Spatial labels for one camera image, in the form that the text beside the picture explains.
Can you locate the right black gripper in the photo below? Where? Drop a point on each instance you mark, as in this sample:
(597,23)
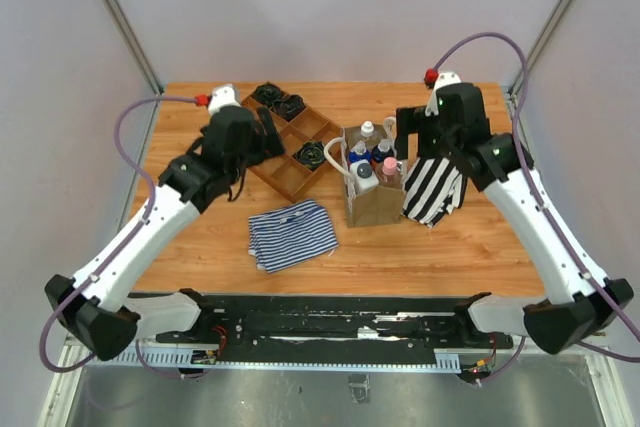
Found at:
(409,121)

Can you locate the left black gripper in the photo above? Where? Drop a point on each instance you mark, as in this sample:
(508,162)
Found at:
(270,142)

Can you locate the wooden compartment tray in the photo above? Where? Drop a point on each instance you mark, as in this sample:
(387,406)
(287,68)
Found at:
(284,174)

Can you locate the orange blue spray bottle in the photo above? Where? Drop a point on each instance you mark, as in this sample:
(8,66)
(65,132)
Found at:
(384,149)

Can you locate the clear bottle white cap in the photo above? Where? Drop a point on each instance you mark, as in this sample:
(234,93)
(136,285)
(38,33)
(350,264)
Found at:
(369,134)

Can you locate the pink cap clear bottle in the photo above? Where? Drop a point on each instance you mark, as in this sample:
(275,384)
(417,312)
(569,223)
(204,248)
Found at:
(388,173)

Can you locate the black white striped cloth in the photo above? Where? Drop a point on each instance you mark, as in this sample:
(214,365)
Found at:
(434,189)

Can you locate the white bottle grey cap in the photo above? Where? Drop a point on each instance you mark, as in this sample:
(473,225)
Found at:
(364,175)

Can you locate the brown canvas bag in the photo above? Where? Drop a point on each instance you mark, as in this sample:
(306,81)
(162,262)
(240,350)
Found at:
(379,206)

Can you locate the blue white striped cloth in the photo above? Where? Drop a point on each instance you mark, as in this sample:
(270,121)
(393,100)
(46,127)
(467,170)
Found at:
(288,236)

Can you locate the orange blue pump bottle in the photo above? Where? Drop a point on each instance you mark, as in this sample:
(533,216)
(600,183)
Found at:
(359,152)

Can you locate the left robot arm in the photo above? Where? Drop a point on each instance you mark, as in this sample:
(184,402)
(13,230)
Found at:
(94,304)

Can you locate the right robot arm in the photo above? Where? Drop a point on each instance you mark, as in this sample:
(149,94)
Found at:
(580,297)

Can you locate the black rolled sock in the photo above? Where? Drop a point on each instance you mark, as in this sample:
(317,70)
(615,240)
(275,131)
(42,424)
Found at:
(288,107)

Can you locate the dark green rolled sock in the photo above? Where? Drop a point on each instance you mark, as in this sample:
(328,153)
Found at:
(267,94)

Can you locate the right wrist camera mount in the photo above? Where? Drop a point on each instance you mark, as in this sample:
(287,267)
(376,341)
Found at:
(434,80)

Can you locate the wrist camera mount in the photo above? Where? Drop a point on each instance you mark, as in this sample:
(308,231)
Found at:
(222,96)
(434,80)

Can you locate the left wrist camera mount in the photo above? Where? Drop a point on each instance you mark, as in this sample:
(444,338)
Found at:
(222,96)

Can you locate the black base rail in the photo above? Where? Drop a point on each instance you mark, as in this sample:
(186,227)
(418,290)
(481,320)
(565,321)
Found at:
(322,330)

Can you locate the left aluminium frame post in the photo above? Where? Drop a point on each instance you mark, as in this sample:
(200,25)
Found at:
(131,41)

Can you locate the aluminium frame post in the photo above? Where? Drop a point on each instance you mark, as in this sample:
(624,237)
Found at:
(131,41)
(554,20)

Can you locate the right aluminium frame post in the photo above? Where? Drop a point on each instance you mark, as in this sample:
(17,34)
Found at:
(554,20)

